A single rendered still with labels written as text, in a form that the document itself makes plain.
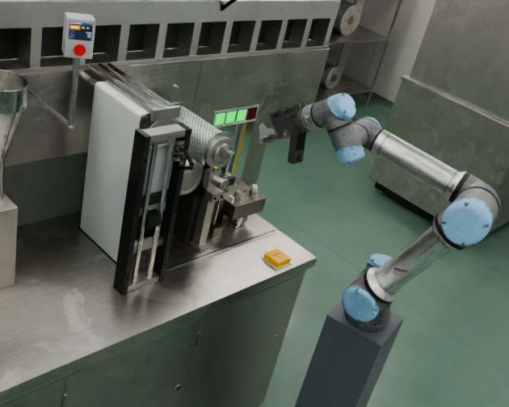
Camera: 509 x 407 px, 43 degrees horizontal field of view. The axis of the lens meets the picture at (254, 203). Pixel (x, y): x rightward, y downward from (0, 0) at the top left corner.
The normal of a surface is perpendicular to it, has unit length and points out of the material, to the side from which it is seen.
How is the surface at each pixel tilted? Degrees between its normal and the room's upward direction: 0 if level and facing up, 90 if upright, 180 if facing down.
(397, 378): 0
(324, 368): 90
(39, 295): 0
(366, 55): 90
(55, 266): 0
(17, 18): 90
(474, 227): 83
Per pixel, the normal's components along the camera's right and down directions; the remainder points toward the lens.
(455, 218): -0.42, 0.26
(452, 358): 0.22, -0.84
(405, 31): -0.70, 0.22
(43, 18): 0.68, 0.49
